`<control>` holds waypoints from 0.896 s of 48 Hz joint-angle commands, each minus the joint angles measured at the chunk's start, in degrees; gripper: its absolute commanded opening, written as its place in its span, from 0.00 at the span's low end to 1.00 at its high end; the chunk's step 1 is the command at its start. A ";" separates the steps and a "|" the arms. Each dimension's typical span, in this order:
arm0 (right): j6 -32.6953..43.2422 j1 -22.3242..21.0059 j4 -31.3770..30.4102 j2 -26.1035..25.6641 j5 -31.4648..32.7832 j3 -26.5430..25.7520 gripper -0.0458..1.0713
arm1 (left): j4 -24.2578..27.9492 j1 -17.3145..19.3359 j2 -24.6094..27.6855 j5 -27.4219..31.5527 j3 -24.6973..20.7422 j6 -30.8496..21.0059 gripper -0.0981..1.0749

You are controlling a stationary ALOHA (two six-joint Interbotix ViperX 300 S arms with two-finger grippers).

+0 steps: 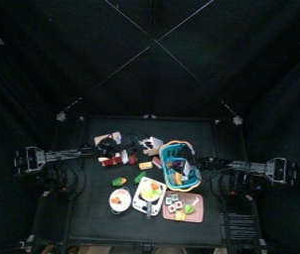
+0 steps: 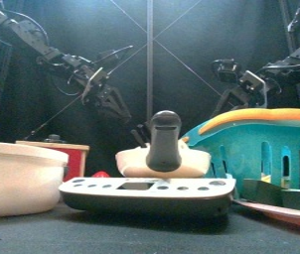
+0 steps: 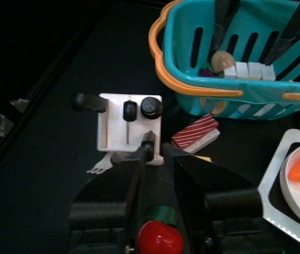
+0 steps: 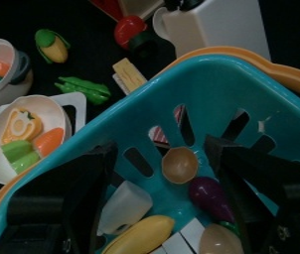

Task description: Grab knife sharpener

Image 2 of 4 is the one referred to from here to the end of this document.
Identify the black-handled knife sharpener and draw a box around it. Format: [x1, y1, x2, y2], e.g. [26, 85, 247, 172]
[130, 122, 153, 149]

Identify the teal basket orange rim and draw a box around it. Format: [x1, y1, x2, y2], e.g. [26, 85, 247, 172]
[181, 107, 300, 200]

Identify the red wooden toy stove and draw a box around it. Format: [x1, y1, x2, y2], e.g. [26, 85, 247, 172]
[15, 133, 91, 183]

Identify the red toy tomato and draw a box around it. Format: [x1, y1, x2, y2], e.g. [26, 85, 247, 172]
[90, 170, 113, 179]

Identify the white toy induction cooktop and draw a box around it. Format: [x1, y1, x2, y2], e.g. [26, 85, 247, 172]
[58, 176, 237, 220]

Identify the white toy pot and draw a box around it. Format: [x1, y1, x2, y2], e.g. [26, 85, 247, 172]
[0, 140, 71, 219]

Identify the pink plastic tray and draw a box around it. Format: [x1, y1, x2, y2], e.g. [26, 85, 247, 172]
[233, 197, 300, 232]

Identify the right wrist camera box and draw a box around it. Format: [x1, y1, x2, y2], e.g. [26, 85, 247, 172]
[211, 58, 243, 84]

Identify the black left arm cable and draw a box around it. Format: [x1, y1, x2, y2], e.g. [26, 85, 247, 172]
[95, 45, 136, 65]

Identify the thin metal frame pole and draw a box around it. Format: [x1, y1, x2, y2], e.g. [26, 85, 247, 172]
[146, 0, 156, 124]

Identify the white frying pan grey handle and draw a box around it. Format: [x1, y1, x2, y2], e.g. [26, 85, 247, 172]
[114, 109, 213, 180]

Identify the dark frame post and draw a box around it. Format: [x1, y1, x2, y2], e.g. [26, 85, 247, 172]
[276, 0, 300, 109]

